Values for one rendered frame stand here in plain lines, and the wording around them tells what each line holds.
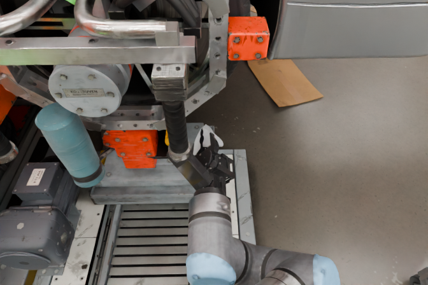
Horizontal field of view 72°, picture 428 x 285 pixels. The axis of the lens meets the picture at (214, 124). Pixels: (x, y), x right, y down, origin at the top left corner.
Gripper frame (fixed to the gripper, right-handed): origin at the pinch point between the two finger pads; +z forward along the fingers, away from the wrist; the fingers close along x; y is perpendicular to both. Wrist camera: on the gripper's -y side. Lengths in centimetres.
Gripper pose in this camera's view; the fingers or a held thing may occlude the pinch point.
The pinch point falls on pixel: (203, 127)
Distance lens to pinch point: 77.6
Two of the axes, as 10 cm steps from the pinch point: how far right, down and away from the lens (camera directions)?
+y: 7.1, 4.6, 5.4
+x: 7.1, -4.8, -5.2
